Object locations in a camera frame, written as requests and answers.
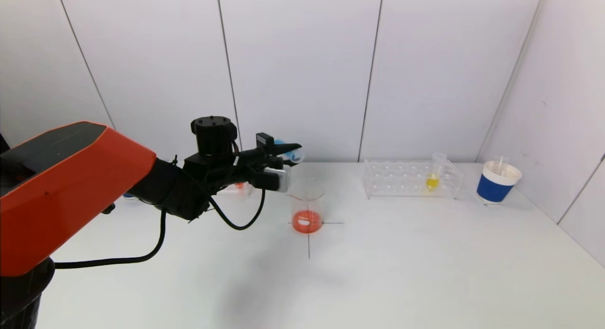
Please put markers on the clear acrylic test tube rack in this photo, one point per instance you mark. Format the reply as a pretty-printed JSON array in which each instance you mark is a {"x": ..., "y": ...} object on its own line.
[
  {"x": 236, "y": 191},
  {"x": 401, "y": 180}
]

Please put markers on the clear glass beaker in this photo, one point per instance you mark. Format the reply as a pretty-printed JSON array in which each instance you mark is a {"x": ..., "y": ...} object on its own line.
[{"x": 307, "y": 220}]

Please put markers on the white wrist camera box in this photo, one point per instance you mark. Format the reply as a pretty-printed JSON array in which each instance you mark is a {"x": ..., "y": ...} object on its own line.
[{"x": 279, "y": 180}]

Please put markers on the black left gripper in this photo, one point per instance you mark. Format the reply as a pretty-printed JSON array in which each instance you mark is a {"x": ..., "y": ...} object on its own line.
[{"x": 265, "y": 142}]

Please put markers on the blue white paper cup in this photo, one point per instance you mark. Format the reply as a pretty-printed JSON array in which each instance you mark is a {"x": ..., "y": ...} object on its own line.
[
  {"x": 128, "y": 195},
  {"x": 494, "y": 189}
]

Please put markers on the red pigment test tube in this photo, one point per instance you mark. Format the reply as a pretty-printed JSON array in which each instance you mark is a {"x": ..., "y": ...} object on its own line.
[{"x": 239, "y": 184}]

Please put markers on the yellow pigment test tube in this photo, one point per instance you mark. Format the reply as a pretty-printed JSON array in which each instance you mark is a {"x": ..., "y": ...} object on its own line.
[{"x": 432, "y": 182}]

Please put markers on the blue pigment test tube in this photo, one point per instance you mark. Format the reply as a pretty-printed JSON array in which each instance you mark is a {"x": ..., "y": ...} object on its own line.
[{"x": 297, "y": 155}]

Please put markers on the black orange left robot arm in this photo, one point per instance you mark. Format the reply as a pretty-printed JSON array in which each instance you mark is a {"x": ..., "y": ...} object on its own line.
[{"x": 71, "y": 177}]

